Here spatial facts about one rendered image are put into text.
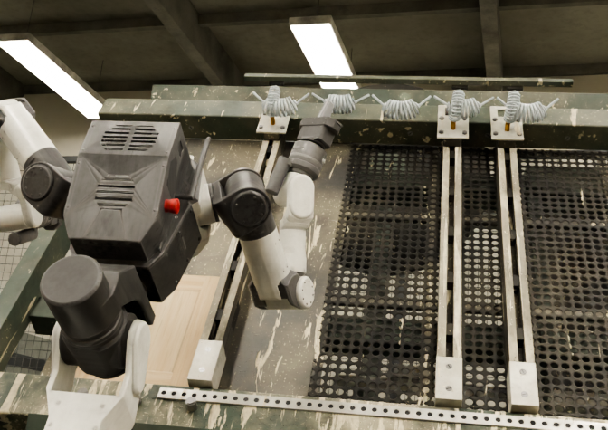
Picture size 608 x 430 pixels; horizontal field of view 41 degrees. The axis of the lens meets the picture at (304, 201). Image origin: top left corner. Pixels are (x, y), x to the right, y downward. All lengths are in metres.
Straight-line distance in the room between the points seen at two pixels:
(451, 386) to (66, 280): 0.93
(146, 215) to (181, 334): 0.63
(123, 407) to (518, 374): 0.92
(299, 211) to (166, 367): 0.54
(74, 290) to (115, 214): 0.23
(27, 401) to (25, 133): 0.65
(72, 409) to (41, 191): 0.52
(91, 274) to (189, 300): 0.81
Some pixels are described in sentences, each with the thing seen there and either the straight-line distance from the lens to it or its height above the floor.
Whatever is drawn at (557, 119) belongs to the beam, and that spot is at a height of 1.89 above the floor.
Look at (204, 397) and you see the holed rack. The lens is 2.01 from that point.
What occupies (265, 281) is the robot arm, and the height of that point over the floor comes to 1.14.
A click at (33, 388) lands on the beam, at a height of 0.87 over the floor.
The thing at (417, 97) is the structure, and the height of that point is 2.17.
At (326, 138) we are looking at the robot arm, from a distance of 2.05.
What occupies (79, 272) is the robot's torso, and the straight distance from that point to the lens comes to 1.52.
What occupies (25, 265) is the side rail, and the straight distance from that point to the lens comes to 2.50.
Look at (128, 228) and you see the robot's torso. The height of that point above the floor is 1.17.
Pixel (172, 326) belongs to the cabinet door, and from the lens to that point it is 2.23.
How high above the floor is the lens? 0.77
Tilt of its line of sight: 17 degrees up
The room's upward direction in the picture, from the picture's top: 5 degrees clockwise
